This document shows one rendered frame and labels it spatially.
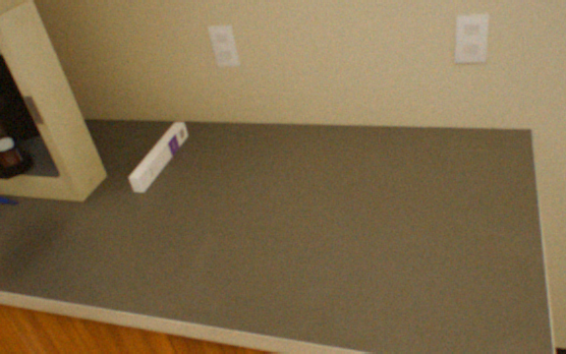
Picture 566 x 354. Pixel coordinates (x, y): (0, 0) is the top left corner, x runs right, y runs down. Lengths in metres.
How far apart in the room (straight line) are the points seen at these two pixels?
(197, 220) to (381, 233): 0.41
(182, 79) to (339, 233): 0.73
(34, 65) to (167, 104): 0.50
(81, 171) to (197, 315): 0.55
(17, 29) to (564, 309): 1.66
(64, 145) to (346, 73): 0.72
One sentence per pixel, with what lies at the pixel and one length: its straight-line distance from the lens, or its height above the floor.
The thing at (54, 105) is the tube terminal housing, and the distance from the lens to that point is 1.33.
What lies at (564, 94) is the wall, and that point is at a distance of 1.41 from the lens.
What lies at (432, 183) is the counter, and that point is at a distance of 1.21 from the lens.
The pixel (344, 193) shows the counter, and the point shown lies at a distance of 1.19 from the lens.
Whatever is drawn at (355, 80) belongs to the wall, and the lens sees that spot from 1.41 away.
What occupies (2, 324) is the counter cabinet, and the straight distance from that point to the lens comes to 1.45.
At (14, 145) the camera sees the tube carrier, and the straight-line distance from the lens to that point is 1.42.
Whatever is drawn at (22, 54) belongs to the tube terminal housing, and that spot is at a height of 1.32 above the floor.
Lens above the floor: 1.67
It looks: 35 degrees down
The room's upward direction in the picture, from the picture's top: 11 degrees counter-clockwise
